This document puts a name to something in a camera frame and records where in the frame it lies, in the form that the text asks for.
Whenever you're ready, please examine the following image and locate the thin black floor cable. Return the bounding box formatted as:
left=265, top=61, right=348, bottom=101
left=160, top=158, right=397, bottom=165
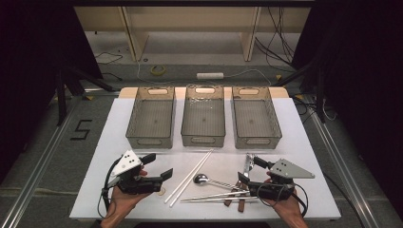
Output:
left=94, top=51, right=124, bottom=67

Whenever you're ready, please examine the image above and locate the wooden handled knife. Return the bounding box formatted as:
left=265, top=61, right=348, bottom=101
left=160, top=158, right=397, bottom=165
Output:
left=223, top=179, right=246, bottom=207

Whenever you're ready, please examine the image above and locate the dark curtain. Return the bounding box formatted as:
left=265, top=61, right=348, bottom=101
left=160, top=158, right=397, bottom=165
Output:
left=290, top=0, right=403, bottom=221
left=0, top=0, right=105, bottom=183

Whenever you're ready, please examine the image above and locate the metal chopstick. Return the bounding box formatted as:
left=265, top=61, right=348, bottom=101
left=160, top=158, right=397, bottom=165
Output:
left=181, top=190, right=251, bottom=202
left=180, top=196, right=259, bottom=203

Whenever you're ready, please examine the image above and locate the person's left hand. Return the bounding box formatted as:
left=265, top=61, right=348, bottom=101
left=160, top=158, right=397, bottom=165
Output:
left=100, top=185, right=150, bottom=228

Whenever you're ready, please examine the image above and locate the wooden handled fork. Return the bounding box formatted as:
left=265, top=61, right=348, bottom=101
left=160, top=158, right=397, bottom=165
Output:
left=237, top=152, right=257, bottom=213

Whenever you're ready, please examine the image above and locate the yellow tape roll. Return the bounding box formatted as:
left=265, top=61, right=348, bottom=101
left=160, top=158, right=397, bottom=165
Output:
left=150, top=65, right=166, bottom=77

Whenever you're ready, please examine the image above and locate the smoky clear plastic bin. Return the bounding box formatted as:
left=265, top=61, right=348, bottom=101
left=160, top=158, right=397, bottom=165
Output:
left=231, top=85, right=283, bottom=150
left=180, top=85, right=226, bottom=148
left=125, top=85, right=176, bottom=150

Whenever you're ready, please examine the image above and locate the bundle of black cables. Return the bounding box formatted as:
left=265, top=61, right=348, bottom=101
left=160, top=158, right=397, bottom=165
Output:
left=254, top=6, right=297, bottom=70

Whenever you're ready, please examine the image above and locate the black metal stand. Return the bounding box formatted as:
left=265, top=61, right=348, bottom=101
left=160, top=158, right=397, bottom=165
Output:
left=271, top=60, right=328, bottom=124
left=54, top=63, right=116, bottom=127

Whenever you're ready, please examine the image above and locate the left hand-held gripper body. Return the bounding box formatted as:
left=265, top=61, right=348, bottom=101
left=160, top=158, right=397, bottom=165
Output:
left=107, top=149, right=164, bottom=195

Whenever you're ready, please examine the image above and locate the thick black floor cable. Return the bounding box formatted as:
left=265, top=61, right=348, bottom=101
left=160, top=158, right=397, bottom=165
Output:
left=322, top=171, right=366, bottom=228

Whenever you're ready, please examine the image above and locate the person's right hand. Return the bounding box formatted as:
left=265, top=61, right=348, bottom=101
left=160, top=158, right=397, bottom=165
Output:
left=272, top=189, right=310, bottom=228

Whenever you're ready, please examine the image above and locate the beige wooden shelf unit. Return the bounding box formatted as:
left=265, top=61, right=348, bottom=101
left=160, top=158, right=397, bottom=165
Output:
left=74, top=6, right=312, bottom=63

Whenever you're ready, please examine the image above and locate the white chopstick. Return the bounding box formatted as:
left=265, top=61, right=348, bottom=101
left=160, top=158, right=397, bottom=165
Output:
left=168, top=150, right=215, bottom=209
left=163, top=149, right=213, bottom=204

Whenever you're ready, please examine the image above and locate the white power strip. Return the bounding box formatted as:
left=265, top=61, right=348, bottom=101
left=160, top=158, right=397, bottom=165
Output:
left=196, top=71, right=225, bottom=81

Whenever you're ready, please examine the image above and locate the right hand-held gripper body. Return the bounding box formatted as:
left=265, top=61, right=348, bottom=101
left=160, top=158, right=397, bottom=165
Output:
left=248, top=158, right=316, bottom=201

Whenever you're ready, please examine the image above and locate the aluminium floor rail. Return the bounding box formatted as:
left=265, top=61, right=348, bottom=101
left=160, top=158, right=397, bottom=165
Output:
left=303, top=94, right=383, bottom=228
left=0, top=94, right=87, bottom=228

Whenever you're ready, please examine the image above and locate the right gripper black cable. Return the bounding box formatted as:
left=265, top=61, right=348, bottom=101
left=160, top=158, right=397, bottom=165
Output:
left=256, top=181, right=310, bottom=219

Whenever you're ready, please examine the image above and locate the steel spoon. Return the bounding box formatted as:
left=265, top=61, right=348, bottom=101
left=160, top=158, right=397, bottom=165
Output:
left=193, top=173, right=243, bottom=192

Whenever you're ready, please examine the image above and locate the white floor cable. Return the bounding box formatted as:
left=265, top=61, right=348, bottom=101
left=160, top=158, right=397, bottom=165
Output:
left=136, top=60, right=274, bottom=87

